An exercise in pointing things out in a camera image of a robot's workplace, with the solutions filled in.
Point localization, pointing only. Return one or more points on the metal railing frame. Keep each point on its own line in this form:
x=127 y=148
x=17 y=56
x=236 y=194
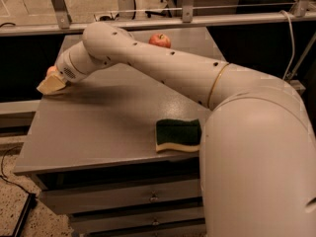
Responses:
x=43 y=17

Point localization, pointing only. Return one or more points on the grey drawer cabinet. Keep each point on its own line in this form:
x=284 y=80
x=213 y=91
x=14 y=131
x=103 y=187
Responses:
x=91 y=150

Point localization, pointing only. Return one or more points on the orange fruit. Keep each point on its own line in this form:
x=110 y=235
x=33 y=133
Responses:
x=50 y=70

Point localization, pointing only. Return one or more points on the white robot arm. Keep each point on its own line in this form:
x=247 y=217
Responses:
x=258 y=156

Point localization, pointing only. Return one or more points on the green yellow sponge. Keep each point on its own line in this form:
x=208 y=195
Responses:
x=177 y=134

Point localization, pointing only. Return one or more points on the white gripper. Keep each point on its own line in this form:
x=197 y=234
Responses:
x=65 y=66

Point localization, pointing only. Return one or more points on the red apple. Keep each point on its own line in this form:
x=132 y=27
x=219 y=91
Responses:
x=160 y=40

